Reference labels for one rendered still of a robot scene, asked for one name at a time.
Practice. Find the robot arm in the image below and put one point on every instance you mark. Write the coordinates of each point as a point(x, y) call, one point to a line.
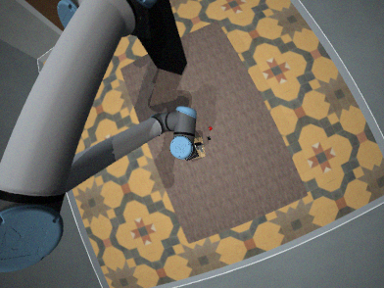
point(40, 157)

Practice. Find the tan mat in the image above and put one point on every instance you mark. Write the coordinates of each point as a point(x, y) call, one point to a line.
point(196, 140)

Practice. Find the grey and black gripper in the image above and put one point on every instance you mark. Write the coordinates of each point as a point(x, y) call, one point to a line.
point(197, 148)

